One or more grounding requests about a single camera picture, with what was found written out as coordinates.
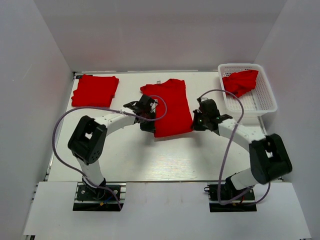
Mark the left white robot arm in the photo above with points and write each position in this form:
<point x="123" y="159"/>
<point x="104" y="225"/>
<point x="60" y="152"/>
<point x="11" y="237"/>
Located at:
<point x="88" y="139"/>

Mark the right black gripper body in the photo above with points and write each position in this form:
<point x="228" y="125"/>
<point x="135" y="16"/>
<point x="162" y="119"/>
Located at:
<point x="200" y="121"/>

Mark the folded red t shirt stack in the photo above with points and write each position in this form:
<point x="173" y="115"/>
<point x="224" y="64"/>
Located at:
<point x="95" y="91"/>

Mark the white plastic basket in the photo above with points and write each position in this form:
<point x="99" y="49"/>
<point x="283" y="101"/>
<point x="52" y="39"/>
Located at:
<point x="260" y="100"/>

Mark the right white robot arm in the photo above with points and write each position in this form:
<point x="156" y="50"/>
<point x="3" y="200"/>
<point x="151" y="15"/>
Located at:
<point x="268" y="156"/>

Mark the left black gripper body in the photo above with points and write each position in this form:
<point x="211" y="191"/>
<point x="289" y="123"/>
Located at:
<point x="147" y="125"/>

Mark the red t shirt in basket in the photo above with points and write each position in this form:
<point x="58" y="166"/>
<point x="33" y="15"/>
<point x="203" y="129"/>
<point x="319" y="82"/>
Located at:
<point x="240" y="83"/>

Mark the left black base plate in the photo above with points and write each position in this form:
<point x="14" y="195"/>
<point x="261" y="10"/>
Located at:
<point x="85" y="201"/>

